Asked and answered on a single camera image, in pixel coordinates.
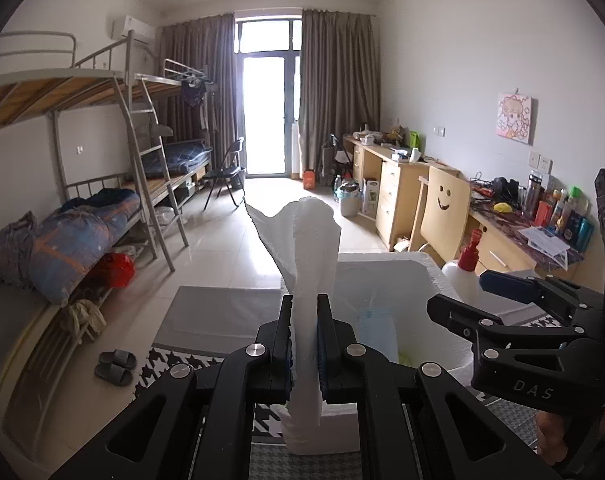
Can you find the black slippers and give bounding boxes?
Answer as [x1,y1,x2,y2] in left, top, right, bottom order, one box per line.
[94,349,138,387]

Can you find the orange box on floor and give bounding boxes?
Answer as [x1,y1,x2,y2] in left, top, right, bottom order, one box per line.
[302,170,316,191]

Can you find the white tissue paper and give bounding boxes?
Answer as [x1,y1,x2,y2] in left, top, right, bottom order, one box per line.
[246,197,341,428]

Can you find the teal bottle on desk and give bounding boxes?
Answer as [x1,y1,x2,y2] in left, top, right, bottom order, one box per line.
[575,218,594,252]

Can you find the brown curtain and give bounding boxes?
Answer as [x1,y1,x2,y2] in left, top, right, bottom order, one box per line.
[299,9,380,170]
[158,13,237,167]

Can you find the papers on desk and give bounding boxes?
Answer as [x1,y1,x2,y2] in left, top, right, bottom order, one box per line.
[517,226,570,270]

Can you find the white bucket on floor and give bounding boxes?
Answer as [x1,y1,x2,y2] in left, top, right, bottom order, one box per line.
[337,181,362,218]

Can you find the white air conditioner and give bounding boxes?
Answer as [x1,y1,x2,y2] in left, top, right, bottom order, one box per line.
[110,15,157,46]

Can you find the glass balcony door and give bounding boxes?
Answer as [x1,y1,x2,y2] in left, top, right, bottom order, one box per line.
[234,15,302,178]

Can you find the wooden desk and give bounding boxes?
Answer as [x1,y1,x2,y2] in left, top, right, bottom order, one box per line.
[343,136,584,280]

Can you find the blue plaid quilt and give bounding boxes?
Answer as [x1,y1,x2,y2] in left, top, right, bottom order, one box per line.
[0,188,141,306]

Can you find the black folding chair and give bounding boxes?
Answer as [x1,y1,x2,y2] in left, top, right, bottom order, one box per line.
[203,138,246,209]

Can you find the blue face mask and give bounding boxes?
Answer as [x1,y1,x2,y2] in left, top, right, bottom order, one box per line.
[357,309,399,363]

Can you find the left brown curtain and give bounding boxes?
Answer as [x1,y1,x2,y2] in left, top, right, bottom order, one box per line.
[158,13,237,167]

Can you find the metal bunk bed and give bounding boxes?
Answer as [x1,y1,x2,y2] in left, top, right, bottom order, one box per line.
[0,34,184,410]

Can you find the right brown curtain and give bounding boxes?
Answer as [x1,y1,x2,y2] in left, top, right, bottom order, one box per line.
[299,9,380,170]

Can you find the red plastic bag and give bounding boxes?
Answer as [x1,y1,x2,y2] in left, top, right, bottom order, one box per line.
[89,252,135,288]

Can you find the white foam box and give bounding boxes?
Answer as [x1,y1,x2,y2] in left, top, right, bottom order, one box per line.
[276,252,473,455]

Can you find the smiley wooden chair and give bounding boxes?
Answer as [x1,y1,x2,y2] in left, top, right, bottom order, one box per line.
[409,166,471,262]

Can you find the houndstooth tablecloth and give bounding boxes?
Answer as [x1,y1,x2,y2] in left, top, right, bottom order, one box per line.
[132,309,558,480]

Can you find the cartoon wall picture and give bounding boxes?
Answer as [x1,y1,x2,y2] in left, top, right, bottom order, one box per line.
[496,93,532,144]

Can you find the yellow object on desk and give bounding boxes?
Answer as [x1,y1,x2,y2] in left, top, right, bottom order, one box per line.
[493,203,513,214]

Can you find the white pump lotion bottle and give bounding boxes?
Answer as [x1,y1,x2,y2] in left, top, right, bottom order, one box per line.
[442,229,482,306]

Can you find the right hand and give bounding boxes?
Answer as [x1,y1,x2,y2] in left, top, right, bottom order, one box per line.
[534,406,605,466]

